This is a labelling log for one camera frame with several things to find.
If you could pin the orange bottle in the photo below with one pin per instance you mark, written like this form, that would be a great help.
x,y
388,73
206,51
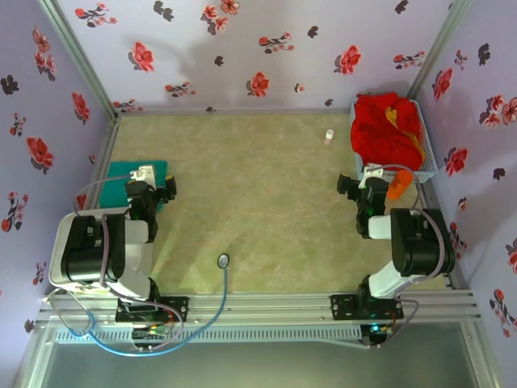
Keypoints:
x,y
398,186

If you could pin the aluminium front rail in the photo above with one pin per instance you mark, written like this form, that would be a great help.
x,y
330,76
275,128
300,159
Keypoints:
x,y
258,307

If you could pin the green circuit board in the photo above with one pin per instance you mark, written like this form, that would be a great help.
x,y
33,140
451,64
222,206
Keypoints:
x,y
149,333

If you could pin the black controller box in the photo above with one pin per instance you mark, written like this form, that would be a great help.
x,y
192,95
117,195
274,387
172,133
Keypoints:
x,y
375,333

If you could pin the yellow t-shirt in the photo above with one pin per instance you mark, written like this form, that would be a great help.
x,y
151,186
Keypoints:
x,y
412,135

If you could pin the folded teal t-shirt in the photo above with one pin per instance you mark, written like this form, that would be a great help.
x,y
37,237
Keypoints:
x,y
117,182

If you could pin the aluminium corner post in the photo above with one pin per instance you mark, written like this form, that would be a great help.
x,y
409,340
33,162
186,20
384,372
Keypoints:
x,y
438,48
78,56

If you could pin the blue stethoscope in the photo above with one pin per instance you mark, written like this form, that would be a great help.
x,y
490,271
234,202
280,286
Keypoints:
x,y
224,260

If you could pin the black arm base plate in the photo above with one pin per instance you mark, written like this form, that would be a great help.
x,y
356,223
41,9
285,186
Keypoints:
x,y
177,309
343,307

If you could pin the small white pink bottle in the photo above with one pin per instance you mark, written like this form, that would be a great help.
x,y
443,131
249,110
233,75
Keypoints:
x,y
329,137

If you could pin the blue plastic basket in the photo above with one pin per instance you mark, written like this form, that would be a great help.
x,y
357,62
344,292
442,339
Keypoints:
x,y
428,165

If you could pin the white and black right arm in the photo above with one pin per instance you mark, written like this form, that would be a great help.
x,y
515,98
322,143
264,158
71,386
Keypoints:
x,y
416,242

